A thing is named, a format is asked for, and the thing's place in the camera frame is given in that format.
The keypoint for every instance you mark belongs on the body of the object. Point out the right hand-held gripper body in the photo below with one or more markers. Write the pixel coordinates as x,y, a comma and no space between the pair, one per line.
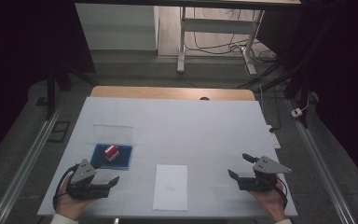
261,183

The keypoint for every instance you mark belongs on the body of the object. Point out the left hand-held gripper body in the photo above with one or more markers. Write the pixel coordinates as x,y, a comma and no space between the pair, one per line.
87,188

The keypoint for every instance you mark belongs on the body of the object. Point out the red stamp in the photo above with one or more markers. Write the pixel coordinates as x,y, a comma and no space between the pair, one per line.
111,152

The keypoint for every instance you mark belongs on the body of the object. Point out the blue ink pad clear lid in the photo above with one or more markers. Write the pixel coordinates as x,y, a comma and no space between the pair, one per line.
122,158

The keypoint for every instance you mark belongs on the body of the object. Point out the person's right hand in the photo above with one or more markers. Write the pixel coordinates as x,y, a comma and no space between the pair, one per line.
273,203

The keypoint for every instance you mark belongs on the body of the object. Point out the person's left hand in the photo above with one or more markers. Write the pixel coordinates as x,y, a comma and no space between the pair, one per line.
66,205

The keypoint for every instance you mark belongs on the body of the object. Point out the white paper sheet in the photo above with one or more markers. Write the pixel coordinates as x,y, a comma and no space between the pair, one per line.
171,189

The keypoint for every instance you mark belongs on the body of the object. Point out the large white table mat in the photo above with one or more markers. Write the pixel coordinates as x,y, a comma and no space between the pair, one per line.
183,130

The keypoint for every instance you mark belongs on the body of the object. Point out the black stand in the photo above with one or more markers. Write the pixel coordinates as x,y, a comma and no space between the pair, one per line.
51,93
298,87

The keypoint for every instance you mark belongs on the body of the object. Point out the white cabinet panel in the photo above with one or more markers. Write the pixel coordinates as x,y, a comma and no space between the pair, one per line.
118,28

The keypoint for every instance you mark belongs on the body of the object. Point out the metal floor rail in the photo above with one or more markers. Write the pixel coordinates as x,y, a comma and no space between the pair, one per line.
28,161
320,161

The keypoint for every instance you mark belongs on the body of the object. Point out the white desk frame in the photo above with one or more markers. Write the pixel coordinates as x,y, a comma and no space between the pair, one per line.
217,25

